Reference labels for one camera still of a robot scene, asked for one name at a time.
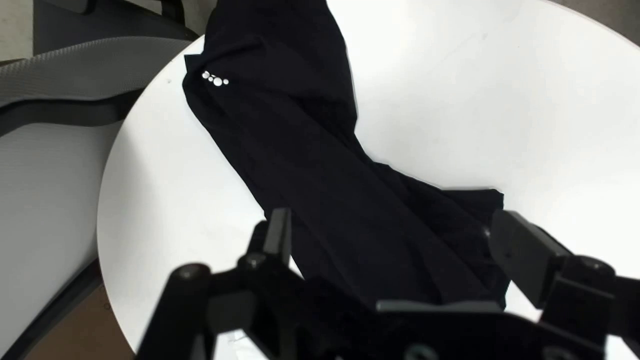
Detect black shirt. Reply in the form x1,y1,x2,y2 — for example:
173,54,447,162
183,0,511,315

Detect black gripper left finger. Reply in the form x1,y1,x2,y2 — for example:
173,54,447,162
137,206,317,360

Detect gray mesh office chair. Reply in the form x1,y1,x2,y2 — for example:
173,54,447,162
0,33,204,139

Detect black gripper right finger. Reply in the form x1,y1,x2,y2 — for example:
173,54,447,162
487,208,640,360

